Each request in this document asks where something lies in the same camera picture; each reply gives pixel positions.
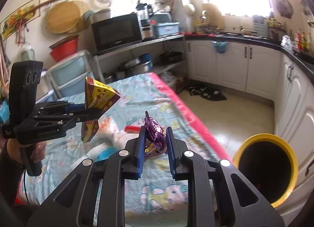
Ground decorative wall plate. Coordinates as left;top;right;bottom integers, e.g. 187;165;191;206
276;0;294;19

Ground black frying pan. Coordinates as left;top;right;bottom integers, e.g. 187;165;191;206
159;52;183;62

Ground yellow brown paper carton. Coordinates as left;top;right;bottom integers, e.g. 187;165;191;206
81;77;121;143

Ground black kitchen countertop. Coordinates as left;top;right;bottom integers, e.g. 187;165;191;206
182;32;314;80

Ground black cable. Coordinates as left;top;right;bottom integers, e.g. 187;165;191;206
23;168;31;205

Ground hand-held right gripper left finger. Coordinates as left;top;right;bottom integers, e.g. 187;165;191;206
27;126;148;227

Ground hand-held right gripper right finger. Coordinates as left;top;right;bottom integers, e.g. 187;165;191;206
165;127;285;227

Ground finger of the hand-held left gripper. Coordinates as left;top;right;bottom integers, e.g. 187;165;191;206
34;109;104;123
36;101;86;113

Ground pale green hanging container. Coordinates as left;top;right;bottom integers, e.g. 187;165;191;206
21;43;35;62

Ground person's left hand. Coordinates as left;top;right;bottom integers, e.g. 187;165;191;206
6;141;47;167

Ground plastic drawer cabinet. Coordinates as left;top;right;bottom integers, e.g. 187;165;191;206
37;50;95;103

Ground yellow rimmed bin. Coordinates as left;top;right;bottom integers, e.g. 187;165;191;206
233;133;299;208

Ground blue plastic dish box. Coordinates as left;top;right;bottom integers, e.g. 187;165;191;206
152;22;180;39

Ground black blender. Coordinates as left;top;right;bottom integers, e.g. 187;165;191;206
136;0;154;40

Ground dark floor mat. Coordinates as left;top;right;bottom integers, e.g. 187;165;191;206
187;83;227;102

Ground blue hanging basket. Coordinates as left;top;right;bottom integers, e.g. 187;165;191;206
212;41;227;54

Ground purple snack wrapper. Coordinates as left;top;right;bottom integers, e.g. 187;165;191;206
143;111;172;155

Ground pale cutting board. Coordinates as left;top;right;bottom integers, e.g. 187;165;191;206
202;3;225;29

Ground red plastic basin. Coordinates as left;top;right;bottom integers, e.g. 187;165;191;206
49;36;79;62

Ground steel cooking pot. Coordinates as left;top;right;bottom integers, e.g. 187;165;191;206
121;57;153;77

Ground printed pale blue bed sheet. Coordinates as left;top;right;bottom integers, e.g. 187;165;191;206
15;72;221;227

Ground black microwave oven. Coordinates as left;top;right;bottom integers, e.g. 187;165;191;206
91;12;144;52

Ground food wall poster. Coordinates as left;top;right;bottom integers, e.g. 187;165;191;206
0;0;41;40

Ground white kitchen cabinets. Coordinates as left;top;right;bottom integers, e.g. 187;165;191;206
185;39;314;218

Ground round bamboo tray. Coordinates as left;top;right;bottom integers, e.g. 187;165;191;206
45;0;90;34

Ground pale blue utensil organizer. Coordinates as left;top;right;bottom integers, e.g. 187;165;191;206
253;16;269;37

